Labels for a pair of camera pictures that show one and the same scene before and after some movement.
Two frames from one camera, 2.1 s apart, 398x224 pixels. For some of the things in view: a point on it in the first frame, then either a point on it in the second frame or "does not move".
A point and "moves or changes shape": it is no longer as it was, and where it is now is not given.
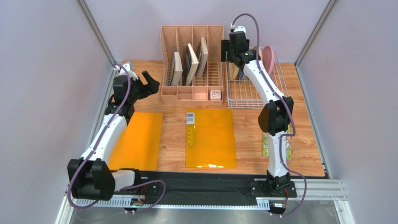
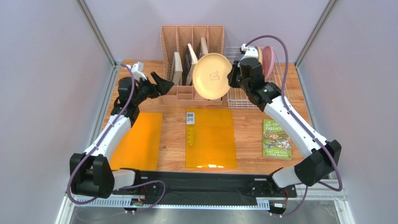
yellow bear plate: (233, 70) moves or changes shape
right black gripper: (225, 49) -> (235, 76)
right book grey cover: (203, 53) does not move
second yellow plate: (259, 52) does not move
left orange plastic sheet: (138, 147) does not move
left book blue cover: (177, 70) does not move
